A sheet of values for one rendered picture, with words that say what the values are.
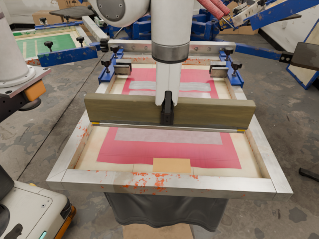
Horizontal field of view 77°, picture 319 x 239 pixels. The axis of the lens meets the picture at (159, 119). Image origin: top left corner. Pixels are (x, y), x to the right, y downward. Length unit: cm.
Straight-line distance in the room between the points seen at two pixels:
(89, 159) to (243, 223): 125
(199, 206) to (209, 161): 25
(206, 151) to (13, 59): 59
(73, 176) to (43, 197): 93
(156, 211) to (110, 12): 68
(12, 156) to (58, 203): 97
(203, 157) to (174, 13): 40
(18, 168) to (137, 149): 161
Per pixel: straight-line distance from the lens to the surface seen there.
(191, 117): 50
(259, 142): 65
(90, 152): 64
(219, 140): 67
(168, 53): 39
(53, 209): 141
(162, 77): 40
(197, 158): 60
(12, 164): 220
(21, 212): 148
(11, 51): 67
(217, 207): 80
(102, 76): 93
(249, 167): 63
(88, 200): 169
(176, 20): 38
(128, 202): 81
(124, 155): 61
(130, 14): 35
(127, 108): 49
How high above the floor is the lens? 141
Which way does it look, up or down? 40 degrees down
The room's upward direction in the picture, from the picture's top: straight up
